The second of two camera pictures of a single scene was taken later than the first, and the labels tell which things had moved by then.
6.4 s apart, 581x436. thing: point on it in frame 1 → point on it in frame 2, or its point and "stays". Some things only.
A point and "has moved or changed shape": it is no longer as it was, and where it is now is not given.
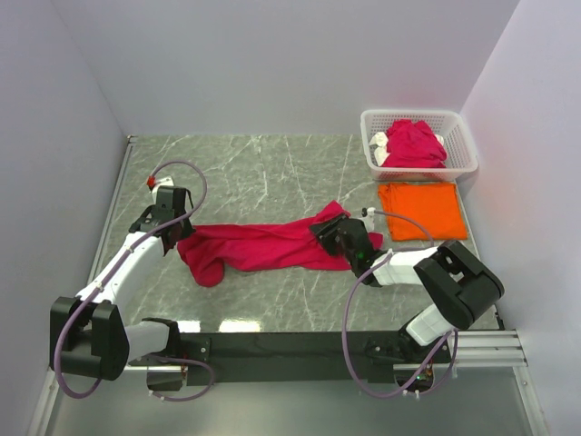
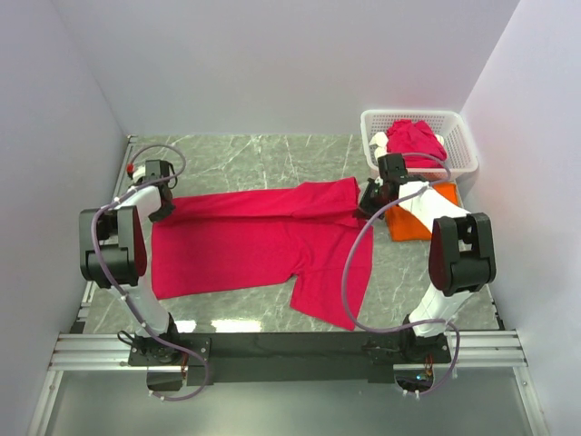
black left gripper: [188, 228] → [159, 215]
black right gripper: [326, 231] → [366, 210]
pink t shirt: [285, 243] has moved or changed shape
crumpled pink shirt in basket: [413, 144] stays
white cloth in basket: [381, 153] stays
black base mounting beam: [284, 357] stays
